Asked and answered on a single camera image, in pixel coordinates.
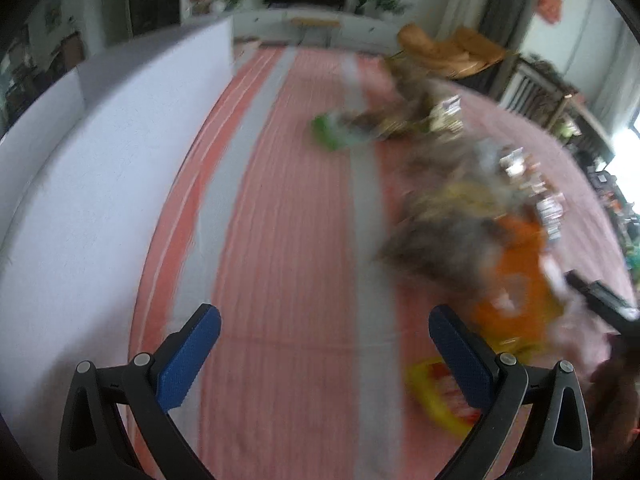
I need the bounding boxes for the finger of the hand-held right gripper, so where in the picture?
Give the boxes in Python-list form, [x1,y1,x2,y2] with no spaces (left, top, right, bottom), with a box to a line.
[564,270,640,323]

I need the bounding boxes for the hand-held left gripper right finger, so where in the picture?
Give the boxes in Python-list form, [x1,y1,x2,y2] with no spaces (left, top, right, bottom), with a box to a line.
[428,304,593,480]

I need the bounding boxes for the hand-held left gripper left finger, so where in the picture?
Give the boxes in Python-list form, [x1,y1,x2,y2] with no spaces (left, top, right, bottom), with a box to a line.
[57,303,222,480]

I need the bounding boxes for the yellow snack packet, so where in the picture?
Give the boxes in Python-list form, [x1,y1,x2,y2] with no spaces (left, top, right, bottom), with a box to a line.
[405,357,488,436]

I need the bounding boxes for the orange striped tablecloth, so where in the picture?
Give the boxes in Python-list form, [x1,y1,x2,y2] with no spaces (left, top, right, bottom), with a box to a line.
[125,45,640,480]

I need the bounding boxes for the cluttered wooden side table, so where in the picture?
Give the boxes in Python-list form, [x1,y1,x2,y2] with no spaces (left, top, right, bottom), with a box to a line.
[550,95,616,161]

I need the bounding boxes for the white board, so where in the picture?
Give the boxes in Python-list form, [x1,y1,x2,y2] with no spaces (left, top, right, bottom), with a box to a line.
[0,14,235,461]

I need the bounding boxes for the dark wooden chair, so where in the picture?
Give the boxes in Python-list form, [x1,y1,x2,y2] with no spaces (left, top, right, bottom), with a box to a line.
[505,55,581,126]

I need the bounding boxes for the orange lounge chair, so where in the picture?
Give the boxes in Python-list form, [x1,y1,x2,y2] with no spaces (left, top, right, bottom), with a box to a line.
[397,22,508,81]

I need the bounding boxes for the grey curtain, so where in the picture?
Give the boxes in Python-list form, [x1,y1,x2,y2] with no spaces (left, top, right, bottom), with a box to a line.
[480,0,546,101]

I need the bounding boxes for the white television cabinet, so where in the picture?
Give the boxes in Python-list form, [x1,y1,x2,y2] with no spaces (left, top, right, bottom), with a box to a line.
[232,7,416,51]

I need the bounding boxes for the small wooden bench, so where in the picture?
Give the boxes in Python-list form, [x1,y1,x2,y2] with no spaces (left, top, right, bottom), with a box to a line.
[289,17,343,48]

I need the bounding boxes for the large leafy potted plant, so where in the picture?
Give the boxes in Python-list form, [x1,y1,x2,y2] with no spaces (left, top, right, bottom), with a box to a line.
[370,0,413,20]

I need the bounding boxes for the red wall decoration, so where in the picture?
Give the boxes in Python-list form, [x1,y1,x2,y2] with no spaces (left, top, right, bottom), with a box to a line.
[537,0,566,23]

